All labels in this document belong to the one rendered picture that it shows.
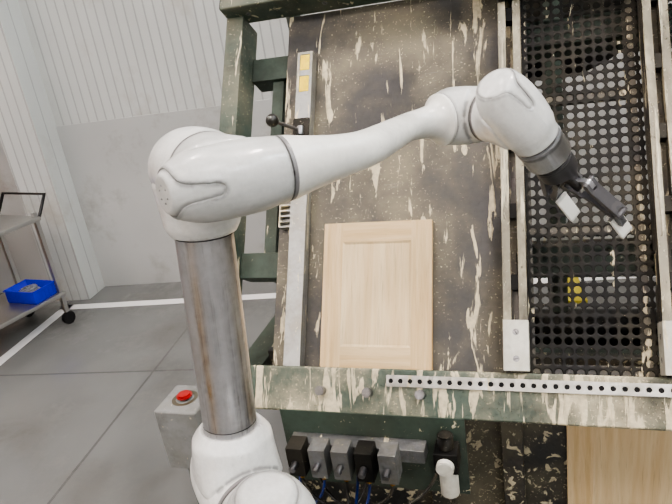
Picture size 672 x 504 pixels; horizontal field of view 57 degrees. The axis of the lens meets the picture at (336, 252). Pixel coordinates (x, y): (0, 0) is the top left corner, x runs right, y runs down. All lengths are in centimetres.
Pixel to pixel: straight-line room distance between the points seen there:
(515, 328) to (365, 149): 78
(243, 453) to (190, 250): 38
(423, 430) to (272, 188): 97
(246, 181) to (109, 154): 409
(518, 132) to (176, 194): 61
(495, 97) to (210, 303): 60
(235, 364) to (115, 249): 411
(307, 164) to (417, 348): 89
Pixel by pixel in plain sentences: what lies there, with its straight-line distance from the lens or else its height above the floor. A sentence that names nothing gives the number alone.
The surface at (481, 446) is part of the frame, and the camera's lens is 204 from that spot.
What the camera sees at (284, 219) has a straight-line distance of 188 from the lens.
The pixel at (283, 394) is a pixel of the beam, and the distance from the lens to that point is 177.
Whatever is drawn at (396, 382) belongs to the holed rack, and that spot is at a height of 88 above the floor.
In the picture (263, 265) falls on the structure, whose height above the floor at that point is 111.
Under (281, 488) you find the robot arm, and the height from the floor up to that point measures 110.
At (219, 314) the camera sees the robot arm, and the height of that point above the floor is 135.
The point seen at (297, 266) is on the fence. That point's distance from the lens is 179.
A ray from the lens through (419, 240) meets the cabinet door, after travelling 173.
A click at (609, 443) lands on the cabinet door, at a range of 199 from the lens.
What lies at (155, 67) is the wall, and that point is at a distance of 464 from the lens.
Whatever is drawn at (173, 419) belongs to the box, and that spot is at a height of 91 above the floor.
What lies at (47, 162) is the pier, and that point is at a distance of 495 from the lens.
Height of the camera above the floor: 180
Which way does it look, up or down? 21 degrees down
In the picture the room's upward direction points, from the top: 9 degrees counter-clockwise
